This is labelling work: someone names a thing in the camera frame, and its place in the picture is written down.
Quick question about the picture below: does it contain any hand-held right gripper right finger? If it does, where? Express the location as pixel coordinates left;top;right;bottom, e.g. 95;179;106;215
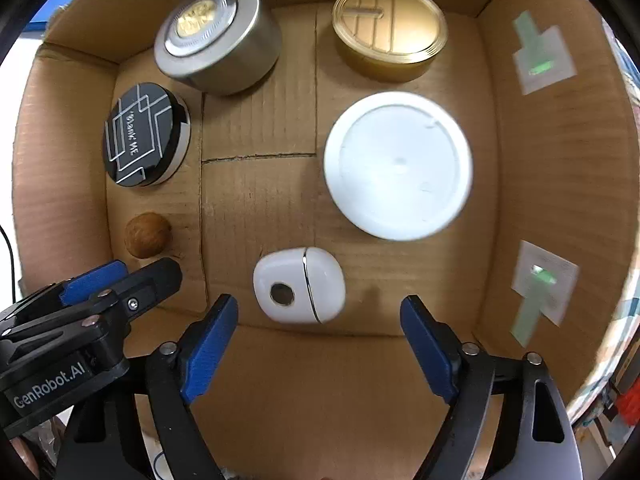
400;294;583;480

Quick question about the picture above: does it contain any black round tin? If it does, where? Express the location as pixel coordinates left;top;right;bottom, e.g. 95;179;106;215
103;82;192;188

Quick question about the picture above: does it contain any black cable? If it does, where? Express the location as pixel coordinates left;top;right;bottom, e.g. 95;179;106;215
0;224;24;303

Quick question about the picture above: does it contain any white round container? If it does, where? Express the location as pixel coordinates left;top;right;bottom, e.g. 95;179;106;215
323;91;473;242

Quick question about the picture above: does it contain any silver round tin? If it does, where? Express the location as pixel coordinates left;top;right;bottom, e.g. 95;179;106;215
154;0;282;97

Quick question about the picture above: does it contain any gold round tin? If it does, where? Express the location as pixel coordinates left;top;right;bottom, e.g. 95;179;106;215
332;0;448;82

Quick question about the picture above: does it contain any white earbud case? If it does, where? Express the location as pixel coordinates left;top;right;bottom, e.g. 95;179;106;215
252;246;347;324

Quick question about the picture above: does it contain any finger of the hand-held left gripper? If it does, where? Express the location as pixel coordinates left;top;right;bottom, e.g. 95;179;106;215
0;260;128;335
0;257;183;357

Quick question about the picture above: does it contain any cardboard box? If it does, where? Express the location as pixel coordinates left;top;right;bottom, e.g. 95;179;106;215
9;0;636;480

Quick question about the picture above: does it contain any brown round nut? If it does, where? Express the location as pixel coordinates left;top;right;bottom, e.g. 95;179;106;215
124;212;172;259

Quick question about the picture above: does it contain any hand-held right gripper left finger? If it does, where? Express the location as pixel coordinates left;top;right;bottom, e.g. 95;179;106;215
55;294;239;480

